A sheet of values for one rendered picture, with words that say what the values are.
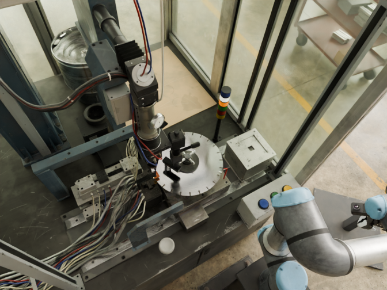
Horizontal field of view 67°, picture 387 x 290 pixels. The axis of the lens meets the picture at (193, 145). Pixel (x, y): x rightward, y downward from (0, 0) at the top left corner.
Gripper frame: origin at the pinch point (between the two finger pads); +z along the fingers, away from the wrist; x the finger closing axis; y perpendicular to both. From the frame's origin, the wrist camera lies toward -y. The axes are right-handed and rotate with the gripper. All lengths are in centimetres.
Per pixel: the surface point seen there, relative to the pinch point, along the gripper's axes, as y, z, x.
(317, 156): -27.4, -18.7, 13.4
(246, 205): -47.3, 1.6, -9.0
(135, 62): -92, -68, -13
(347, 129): -26, -41, 12
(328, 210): 22, 89, 49
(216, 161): -66, -4, 4
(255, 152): -50, 1, 19
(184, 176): -77, -4, -8
